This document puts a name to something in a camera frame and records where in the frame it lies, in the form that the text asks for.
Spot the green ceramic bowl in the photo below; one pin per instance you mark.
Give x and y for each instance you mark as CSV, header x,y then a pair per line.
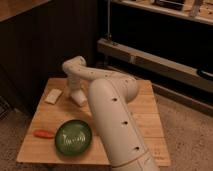
x,y
73,138

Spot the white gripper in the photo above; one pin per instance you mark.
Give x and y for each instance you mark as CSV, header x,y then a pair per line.
x,y
74,84

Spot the grey metal rail beam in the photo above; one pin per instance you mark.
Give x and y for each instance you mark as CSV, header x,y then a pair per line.
x,y
164,67

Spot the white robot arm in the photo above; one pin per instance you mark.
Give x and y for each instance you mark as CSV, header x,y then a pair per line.
x,y
108,94

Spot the white ceramic cup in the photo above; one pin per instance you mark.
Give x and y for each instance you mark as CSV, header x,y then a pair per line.
x,y
79,99

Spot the metal vertical pole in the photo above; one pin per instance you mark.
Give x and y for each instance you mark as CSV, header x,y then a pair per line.
x,y
108,20

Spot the wooden board table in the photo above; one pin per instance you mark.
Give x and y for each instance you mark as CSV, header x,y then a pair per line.
x,y
51,116

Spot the orange carrot toy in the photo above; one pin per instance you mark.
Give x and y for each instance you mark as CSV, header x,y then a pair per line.
x,y
43,134

